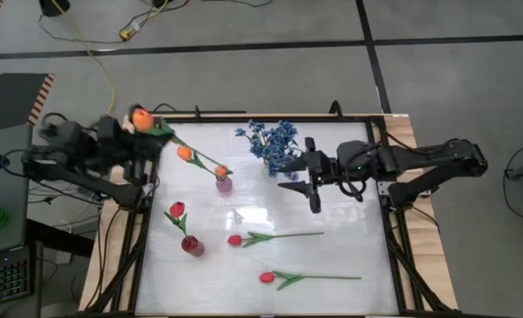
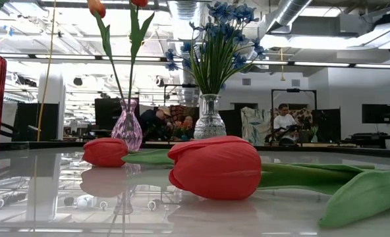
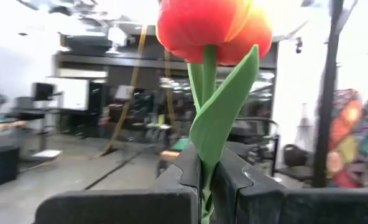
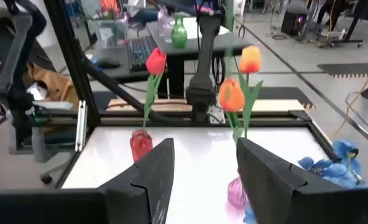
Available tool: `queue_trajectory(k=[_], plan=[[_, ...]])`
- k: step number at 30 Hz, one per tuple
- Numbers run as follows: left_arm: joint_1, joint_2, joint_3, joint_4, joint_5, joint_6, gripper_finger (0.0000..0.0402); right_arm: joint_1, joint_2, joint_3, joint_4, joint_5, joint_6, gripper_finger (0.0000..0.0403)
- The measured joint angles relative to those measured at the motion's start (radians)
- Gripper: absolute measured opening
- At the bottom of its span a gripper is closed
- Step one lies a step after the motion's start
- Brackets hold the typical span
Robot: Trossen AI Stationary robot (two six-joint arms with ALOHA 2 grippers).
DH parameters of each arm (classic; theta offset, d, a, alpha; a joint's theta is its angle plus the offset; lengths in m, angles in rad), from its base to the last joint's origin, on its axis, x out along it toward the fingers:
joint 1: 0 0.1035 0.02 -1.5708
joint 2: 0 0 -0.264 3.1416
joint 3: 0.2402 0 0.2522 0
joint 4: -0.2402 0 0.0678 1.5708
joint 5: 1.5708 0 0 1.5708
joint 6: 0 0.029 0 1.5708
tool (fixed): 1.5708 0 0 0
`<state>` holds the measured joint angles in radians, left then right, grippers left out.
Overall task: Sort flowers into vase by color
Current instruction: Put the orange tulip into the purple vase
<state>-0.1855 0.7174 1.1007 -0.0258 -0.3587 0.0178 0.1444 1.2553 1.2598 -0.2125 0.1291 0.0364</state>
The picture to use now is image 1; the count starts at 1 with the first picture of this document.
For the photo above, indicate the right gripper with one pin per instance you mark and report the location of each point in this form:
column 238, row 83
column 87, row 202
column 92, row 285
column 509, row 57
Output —
column 325, row 170

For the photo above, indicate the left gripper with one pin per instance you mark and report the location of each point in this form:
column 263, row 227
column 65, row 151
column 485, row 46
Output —
column 129, row 150

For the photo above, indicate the blue artificial flower spray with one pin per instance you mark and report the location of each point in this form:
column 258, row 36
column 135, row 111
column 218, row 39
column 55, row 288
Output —
column 266, row 152
column 257, row 128
column 285, row 130

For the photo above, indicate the red artificial tulip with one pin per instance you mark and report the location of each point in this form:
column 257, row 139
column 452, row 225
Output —
column 177, row 209
column 267, row 277
column 234, row 240

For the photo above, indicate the short orange artificial tulip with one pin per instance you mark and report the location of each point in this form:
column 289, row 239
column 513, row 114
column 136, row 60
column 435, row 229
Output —
column 221, row 171

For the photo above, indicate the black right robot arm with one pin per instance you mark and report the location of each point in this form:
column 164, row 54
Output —
column 420, row 154

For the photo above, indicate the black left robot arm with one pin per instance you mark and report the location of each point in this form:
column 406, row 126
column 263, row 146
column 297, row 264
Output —
column 58, row 168

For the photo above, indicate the pink glass vase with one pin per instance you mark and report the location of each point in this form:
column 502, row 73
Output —
column 224, row 185

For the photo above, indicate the red ribbed glass vase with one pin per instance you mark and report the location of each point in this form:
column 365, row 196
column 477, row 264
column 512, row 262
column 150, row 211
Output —
column 192, row 245

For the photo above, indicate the thin black bar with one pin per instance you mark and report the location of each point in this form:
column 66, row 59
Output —
column 199, row 112

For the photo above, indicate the black support beam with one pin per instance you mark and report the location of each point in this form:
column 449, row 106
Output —
column 58, row 238

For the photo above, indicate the yellow power plug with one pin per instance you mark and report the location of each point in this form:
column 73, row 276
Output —
column 126, row 33

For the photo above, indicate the large black striped-edge mat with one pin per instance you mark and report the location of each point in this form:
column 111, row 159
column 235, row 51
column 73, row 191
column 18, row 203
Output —
column 9, row 101

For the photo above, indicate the grey side desk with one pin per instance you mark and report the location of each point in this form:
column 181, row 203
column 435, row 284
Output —
column 14, row 212

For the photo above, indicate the small black floor object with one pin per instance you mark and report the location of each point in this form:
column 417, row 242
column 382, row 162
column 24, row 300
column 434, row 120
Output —
column 160, row 2

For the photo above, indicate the white glossy work surface panel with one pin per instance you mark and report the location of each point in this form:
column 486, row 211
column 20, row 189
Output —
column 199, row 291

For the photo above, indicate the black round stand base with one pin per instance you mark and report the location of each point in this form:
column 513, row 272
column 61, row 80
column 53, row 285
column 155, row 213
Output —
column 54, row 6

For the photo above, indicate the keyboard with lit keys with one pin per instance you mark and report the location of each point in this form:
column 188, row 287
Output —
column 5, row 278

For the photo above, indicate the black frame hook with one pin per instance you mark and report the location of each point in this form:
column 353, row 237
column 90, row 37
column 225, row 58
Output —
column 335, row 108
column 197, row 111

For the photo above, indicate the black aluminium table frame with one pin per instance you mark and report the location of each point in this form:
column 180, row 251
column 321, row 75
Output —
column 354, row 119

